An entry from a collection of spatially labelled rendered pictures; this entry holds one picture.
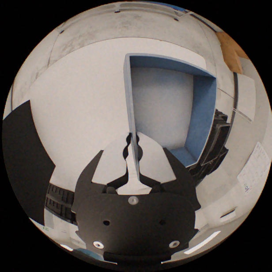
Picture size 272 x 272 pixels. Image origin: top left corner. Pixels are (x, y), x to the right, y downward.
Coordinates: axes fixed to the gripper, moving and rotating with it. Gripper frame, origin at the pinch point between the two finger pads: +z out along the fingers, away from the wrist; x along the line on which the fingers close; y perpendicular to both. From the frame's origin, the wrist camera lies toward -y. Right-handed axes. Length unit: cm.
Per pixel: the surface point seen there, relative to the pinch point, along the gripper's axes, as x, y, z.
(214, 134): 55, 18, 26
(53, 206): -49, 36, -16
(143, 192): 2.9, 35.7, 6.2
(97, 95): -6.8, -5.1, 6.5
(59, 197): -46, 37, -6
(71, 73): -12.5, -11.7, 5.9
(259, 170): 268, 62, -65
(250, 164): 263, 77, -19
